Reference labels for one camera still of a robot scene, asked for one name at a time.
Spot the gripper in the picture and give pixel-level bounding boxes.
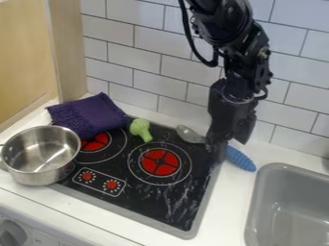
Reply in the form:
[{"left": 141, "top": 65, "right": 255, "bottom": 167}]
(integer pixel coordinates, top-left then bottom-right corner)
[{"left": 205, "top": 78, "right": 260, "bottom": 164}]

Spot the blue spoon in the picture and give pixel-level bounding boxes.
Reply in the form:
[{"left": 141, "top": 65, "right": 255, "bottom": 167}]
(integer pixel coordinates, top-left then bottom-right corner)
[{"left": 176, "top": 124, "right": 259, "bottom": 173}]

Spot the toy stove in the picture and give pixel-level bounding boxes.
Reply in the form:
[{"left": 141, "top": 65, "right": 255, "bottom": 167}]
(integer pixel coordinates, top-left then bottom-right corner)
[{"left": 47, "top": 114, "right": 227, "bottom": 241}]

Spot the toy sink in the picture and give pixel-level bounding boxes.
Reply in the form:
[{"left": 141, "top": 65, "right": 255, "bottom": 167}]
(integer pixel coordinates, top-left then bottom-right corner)
[{"left": 242, "top": 161, "right": 329, "bottom": 246}]

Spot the green toy broccoli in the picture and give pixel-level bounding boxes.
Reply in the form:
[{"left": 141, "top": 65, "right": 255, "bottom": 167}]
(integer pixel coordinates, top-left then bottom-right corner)
[{"left": 128, "top": 117, "right": 155, "bottom": 144}]

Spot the purple cloth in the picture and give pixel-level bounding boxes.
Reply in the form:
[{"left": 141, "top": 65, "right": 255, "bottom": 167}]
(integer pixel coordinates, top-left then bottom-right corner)
[{"left": 44, "top": 91, "right": 130, "bottom": 140}]

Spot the silver pot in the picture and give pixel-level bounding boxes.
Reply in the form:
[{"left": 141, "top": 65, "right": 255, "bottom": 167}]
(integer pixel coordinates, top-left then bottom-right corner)
[{"left": 0, "top": 124, "right": 84, "bottom": 187}]

